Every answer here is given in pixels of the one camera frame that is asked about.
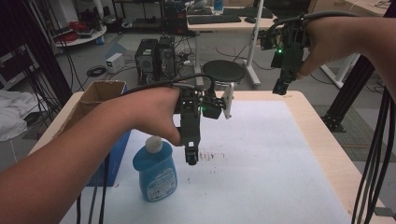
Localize person's right hand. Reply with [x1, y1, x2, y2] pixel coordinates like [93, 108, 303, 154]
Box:
[295, 16, 357, 79]

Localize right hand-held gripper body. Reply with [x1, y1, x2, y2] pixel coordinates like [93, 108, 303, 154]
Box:
[261, 13, 311, 83]

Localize blue detergent bottle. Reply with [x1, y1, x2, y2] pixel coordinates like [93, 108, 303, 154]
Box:
[132, 135, 178, 203]

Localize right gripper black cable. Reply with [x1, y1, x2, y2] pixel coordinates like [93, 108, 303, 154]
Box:
[266, 10, 361, 35]

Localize black round stool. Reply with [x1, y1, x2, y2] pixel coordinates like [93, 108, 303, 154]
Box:
[201, 59, 247, 84]

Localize black computer tower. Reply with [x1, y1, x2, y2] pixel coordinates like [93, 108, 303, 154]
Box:
[134, 38, 159, 86]
[154, 35, 177, 81]

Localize white table mat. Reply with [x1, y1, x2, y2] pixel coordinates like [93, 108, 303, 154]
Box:
[59, 99, 353, 224]

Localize person's left hand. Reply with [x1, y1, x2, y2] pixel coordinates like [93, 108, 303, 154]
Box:
[123, 86, 185, 147]

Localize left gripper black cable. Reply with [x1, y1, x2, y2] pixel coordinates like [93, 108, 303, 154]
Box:
[122, 72, 218, 97]

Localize hanging black cables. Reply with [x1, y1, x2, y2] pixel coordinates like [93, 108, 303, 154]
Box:
[75, 153, 111, 224]

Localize black metal frame post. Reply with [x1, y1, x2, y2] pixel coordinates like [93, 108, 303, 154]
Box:
[321, 55, 375, 133]

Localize black keyboard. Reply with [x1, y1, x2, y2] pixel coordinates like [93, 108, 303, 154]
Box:
[187, 14, 243, 26]
[221, 7, 274, 20]

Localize cardboard box with blue side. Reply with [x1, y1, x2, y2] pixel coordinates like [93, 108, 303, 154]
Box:
[52, 79, 133, 188]

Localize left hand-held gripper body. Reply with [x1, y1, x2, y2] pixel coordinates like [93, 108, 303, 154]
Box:
[173, 81, 235, 148]

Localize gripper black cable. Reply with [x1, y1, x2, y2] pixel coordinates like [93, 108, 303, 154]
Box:
[266, 10, 361, 35]
[122, 72, 218, 97]

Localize white cloth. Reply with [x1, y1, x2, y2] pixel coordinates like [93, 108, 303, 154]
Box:
[0, 89, 40, 143]

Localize bundle of black cables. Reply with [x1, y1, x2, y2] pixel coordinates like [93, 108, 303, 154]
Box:
[350, 86, 396, 224]

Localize small white power unit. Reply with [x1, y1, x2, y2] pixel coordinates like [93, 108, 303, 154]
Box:
[105, 52, 126, 75]

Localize coiled black cable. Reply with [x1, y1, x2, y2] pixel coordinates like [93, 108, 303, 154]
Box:
[86, 64, 108, 78]

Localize round white table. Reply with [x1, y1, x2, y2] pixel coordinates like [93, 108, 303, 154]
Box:
[54, 24, 108, 49]

